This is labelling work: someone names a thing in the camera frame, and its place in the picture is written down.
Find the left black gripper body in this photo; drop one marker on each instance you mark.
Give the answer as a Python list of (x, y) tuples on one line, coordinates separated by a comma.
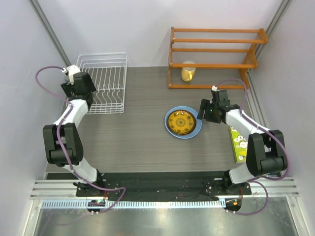
[(68, 88)]

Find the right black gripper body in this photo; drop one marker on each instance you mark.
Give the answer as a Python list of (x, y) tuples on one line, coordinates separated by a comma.
[(210, 113)]

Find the light blue plate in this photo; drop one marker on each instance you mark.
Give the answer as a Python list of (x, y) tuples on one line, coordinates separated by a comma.
[(195, 114)]

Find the yellow patterned plate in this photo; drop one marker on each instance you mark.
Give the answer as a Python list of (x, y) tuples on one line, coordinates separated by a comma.
[(181, 122)]

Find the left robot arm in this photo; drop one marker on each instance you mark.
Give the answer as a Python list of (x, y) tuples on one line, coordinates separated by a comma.
[(62, 142)]

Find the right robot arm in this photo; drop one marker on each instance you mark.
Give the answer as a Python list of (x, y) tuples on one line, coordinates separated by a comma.
[(266, 153)]

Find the orange wooden shelf rack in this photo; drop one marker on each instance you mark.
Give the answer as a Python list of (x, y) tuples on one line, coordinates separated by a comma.
[(212, 49)]

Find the yellow mug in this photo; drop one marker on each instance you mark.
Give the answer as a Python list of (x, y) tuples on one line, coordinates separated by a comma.
[(187, 73)]

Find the green box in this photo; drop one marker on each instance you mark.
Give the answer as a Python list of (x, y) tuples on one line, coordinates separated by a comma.
[(239, 145)]

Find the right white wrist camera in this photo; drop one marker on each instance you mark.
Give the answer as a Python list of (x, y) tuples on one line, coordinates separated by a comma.
[(214, 88)]

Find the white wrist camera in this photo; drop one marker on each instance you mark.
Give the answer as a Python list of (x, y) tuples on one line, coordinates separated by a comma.
[(214, 88), (70, 71)]

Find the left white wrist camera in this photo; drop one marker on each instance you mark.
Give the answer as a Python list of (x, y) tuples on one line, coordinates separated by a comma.
[(70, 71)]

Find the white wire dish rack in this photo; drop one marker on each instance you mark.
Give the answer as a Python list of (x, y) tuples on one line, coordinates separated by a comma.
[(108, 73)]

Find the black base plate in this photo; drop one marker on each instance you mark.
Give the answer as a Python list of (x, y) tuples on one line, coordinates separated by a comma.
[(165, 187)]

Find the white perforated cable strip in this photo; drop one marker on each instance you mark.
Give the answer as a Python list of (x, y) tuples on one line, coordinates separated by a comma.
[(99, 204)]

